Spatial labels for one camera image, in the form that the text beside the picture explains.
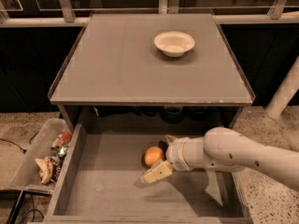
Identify clear plastic bin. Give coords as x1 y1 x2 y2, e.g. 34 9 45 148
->
0 119 69 194

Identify dark cup under counter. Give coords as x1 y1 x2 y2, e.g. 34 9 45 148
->
161 106 185 124

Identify beige crumpled snack bag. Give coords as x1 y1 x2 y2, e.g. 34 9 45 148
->
35 157 53 185

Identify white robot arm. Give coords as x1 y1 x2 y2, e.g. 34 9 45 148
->
141 127 299 191

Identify white paper bowl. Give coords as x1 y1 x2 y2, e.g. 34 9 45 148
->
154 32 195 58

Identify red soda can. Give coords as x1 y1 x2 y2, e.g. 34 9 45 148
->
51 133 72 150

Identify open grey top drawer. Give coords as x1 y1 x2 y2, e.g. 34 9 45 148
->
45 121 253 224

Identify orange fruit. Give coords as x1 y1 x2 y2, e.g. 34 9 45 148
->
144 147 164 168

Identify metal window railing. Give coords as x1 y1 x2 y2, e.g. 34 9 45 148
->
0 0 299 27

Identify black floor cable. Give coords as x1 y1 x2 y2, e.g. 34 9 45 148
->
0 137 29 154

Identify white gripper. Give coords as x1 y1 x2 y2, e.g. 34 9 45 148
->
141 134 193 184

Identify grey wooden cabinet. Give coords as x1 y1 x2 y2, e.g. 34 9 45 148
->
49 14 255 128

